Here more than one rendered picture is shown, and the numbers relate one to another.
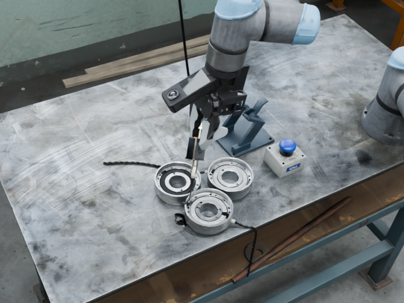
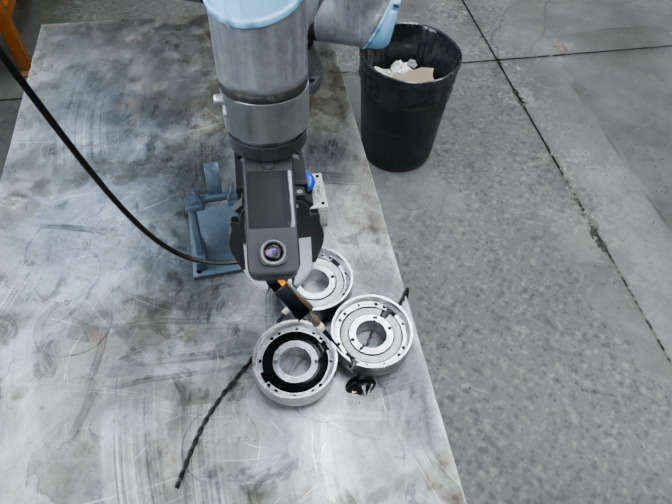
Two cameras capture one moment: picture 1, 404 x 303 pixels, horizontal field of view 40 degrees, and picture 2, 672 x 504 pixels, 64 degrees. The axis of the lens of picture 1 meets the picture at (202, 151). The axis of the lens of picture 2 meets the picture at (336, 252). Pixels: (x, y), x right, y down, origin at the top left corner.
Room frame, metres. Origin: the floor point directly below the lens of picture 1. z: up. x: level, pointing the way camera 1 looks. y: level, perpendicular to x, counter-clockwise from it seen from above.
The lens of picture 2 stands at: (0.68, 0.30, 1.45)
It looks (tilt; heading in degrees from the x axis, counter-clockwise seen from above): 54 degrees down; 291
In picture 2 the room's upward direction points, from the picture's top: 3 degrees clockwise
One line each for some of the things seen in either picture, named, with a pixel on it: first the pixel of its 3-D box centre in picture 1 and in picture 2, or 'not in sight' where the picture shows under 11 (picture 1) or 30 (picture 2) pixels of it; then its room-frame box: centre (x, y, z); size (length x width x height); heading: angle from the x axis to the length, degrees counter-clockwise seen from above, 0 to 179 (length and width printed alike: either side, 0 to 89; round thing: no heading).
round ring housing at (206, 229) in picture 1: (208, 212); (370, 336); (0.75, -0.02, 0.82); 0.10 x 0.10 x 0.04
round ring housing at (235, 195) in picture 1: (229, 179); (314, 284); (0.85, -0.07, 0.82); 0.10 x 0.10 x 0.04
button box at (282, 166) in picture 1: (286, 157); (301, 197); (0.93, -0.20, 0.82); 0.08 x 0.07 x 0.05; 123
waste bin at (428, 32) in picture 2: not in sight; (402, 103); (1.03, -1.24, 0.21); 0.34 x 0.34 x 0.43
